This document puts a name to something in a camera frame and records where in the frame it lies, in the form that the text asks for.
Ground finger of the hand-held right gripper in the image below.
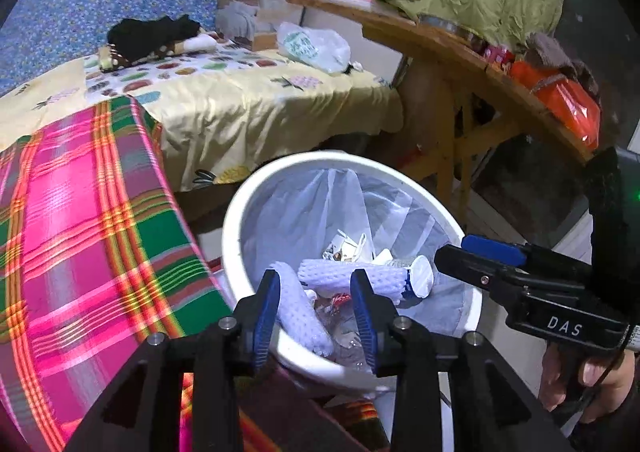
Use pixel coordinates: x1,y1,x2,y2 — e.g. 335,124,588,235
460,233,596,284
434,245,531,303

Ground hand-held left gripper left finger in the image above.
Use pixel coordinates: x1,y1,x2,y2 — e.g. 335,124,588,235
65,269,282,452

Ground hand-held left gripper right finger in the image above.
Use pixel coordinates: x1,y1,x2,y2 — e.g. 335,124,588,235
349,269,576,452

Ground clear plastic lid red label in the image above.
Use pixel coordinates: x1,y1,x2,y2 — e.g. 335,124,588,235
312,289,366,353

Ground white foam net sleeve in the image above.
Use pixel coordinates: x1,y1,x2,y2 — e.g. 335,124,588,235
272,261,335,358

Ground foam-wrapped white bottle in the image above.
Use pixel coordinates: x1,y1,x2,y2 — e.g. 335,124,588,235
298,258,412,305

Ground white paper cup blue label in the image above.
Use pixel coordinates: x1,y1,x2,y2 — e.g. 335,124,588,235
400,255,435,300

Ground white patterned paper bag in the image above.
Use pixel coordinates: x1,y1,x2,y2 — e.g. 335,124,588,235
324,229,376,263

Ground white trash bin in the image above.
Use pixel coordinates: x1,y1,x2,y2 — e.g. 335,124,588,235
221,151,483,393

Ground clear bin liner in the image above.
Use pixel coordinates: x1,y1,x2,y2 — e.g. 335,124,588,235
241,167,468,338

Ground person's right forearm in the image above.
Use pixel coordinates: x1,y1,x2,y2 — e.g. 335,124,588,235
600,322,640,452

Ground person's right hand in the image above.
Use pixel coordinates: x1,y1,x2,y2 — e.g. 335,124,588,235
537,344,636,425

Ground orange plastic bag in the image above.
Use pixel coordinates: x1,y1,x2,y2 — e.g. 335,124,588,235
510,60,603,150

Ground red snack packets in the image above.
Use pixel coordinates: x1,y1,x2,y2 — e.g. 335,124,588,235
482,43,516,67

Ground brown knit cloth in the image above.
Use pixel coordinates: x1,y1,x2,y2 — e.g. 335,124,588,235
522,31,601,93

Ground pink green plaid blanket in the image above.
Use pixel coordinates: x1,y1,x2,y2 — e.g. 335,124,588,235
0,95,391,452

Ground yellow pineapple print bedsheet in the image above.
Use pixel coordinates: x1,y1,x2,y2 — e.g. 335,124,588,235
0,35,405,193

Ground wooden table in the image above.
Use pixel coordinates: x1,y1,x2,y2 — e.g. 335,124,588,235
287,0,608,228

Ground round metal tin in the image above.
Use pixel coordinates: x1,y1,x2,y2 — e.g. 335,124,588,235
417,13,483,46

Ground white plastic bag green print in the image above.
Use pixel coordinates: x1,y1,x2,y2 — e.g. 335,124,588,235
276,22,352,74

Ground white folded cloth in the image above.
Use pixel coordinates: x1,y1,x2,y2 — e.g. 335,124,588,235
182,34,219,53

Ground brown polka dot cloth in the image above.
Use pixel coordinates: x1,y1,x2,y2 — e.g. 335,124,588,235
98,40,188,72

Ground black folded clothes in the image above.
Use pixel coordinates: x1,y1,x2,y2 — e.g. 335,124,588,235
107,15,202,60

